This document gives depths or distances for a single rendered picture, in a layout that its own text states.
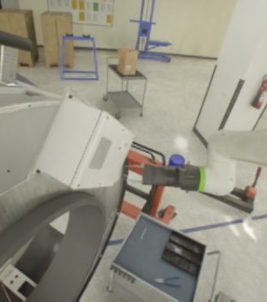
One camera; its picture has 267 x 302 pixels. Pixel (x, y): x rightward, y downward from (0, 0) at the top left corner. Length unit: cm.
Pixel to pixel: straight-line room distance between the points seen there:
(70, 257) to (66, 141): 89
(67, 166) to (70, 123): 10
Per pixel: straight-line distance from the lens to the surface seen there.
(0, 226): 54
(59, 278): 129
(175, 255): 154
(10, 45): 57
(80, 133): 45
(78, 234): 118
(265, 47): 320
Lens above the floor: 202
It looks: 39 degrees down
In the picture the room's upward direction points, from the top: 9 degrees clockwise
